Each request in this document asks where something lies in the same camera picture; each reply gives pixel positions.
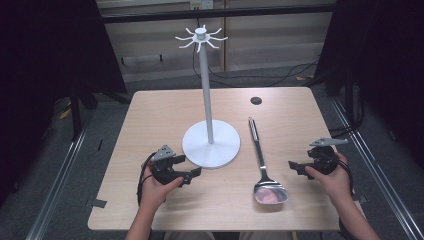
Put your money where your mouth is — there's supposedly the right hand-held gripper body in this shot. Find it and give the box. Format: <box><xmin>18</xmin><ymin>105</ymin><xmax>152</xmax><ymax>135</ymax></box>
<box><xmin>306</xmin><ymin>136</ymin><xmax>350</xmax><ymax>176</ymax></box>

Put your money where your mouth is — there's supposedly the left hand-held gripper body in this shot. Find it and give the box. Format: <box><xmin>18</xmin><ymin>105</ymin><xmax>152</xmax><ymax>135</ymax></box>
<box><xmin>151</xmin><ymin>144</ymin><xmax>184</xmax><ymax>186</ymax></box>

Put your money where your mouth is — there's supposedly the white hook rack stand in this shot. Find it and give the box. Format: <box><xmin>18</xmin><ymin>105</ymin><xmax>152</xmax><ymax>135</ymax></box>
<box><xmin>174</xmin><ymin>23</ymin><xmax>242</xmax><ymax>170</ymax></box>

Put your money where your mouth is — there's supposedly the person's left hand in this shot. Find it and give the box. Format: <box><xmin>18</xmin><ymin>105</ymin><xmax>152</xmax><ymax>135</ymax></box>
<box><xmin>139</xmin><ymin>160</ymin><xmax>185</xmax><ymax>213</ymax></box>

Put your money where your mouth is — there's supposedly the person's right hand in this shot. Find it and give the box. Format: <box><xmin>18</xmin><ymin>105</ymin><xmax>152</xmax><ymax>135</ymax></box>
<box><xmin>304</xmin><ymin>151</ymin><xmax>355</xmax><ymax>205</ymax></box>

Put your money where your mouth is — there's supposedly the person's left leg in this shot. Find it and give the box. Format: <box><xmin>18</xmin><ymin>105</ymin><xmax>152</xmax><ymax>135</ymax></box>
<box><xmin>162</xmin><ymin>231</ymin><xmax>217</xmax><ymax>240</ymax></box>

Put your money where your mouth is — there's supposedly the person's leg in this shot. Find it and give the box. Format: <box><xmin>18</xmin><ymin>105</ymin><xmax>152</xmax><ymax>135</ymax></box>
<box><xmin>238</xmin><ymin>231</ymin><xmax>295</xmax><ymax>240</ymax></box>
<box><xmin>162</xmin><ymin>231</ymin><xmax>217</xmax><ymax>240</ymax></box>

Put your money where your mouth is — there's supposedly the person's right leg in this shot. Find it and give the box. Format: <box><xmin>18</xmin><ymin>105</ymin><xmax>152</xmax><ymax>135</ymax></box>
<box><xmin>238</xmin><ymin>231</ymin><xmax>295</xmax><ymax>240</ymax></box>

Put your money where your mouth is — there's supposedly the black metal stand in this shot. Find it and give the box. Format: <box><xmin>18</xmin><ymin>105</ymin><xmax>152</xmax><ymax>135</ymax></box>
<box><xmin>67</xmin><ymin>81</ymin><xmax>98</xmax><ymax>142</ymax></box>

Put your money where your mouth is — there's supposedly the black curtain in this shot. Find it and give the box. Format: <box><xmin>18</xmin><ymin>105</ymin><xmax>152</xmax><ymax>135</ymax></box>
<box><xmin>312</xmin><ymin>0</ymin><xmax>424</xmax><ymax>162</ymax></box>
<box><xmin>0</xmin><ymin>0</ymin><xmax>128</xmax><ymax>204</ymax></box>

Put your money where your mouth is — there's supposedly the black horizontal bar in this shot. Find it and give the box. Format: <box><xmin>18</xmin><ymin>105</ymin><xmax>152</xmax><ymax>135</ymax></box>
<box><xmin>99</xmin><ymin>3</ymin><xmax>337</xmax><ymax>25</ymax></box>

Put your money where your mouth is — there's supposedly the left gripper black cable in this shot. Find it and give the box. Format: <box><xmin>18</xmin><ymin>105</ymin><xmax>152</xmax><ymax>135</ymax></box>
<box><xmin>136</xmin><ymin>151</ymin><xmax>158</xmax><ymax>207</ymax></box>

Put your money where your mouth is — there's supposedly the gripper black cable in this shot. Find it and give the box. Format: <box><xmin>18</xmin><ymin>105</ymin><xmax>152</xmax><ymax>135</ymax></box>
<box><xmin>136</xmin><ymin>151</ymin><xmax>158</xmax><ymax>207</ymax></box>
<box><xmin>328</xmin><ymin>154</ymin><xmax>356</xmax><ymax>198</ymax></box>

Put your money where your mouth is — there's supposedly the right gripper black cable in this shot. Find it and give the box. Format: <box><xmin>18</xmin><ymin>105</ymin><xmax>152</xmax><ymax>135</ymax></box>
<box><xmin>328</xmin><ymin>154</ymin><xmax>356</xmax><ymax>198</ymax></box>

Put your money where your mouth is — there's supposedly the bundle of black cables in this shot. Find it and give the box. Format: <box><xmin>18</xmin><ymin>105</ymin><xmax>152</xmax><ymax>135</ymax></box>
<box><xmin>328</xmin><ymin>78</ymin><xmax>367</xmax><ymax>138</ymax></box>

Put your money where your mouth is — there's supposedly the black floor cable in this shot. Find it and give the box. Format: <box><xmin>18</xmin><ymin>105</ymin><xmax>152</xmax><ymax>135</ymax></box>
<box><xmin>191</xmin><ymin>19</ymin><xmax>322</xmax><ymax>89</ymax></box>

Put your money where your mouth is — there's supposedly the white wall socket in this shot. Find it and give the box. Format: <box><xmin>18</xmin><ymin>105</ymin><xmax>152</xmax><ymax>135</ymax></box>
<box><xmin>189</xmin><ymin>0</ymin><xmax>215</xmax><ymax>11</ymax></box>

